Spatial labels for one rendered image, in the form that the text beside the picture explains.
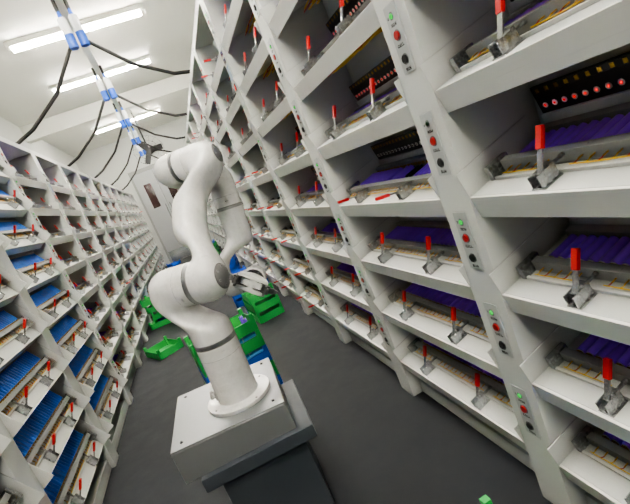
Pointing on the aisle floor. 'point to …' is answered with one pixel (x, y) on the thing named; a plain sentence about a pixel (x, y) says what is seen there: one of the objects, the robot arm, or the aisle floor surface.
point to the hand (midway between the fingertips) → (250, 286)
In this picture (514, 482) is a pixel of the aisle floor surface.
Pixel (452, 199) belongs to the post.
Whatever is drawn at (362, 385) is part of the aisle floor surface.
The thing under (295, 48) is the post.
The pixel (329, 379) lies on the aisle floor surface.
